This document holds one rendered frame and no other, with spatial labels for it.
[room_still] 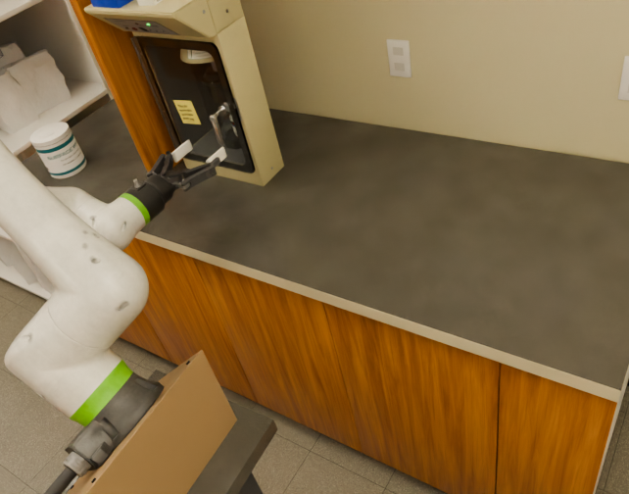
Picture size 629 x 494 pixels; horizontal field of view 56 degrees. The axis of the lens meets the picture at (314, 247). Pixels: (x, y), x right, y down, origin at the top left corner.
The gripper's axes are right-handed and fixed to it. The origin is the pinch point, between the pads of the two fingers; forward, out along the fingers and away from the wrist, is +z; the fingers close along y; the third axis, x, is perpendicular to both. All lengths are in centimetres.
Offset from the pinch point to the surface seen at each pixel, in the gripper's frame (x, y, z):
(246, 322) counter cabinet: 52, -8, -14
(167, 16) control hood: -36.2, -2.9, 0.9
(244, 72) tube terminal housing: -14.3, -5.1, 18.0
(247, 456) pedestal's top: 20, -54, -59
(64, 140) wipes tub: 8, 65, -1
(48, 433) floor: 115, 82, -60
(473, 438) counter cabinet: 64, -80, -14
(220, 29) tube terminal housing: -27.5, -5.1, 14.0
